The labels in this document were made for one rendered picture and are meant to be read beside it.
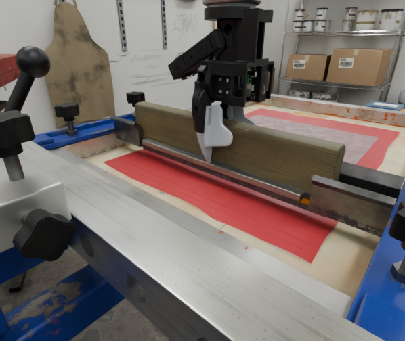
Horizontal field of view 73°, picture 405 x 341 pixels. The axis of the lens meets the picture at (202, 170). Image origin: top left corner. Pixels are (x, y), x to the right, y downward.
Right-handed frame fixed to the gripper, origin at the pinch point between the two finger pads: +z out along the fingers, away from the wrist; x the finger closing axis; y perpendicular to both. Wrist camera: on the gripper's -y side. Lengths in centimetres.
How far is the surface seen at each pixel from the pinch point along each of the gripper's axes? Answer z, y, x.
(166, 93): 38, -200, 169
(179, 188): 5.3, -2.0, -6.7
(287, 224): 5.3, 15.4, -4.2
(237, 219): 5.3, 9.9, -7.6
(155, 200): 1.8, 2.4, -15.2
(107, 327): 101, -59, -1
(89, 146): 3.2, -25.4, -9.1
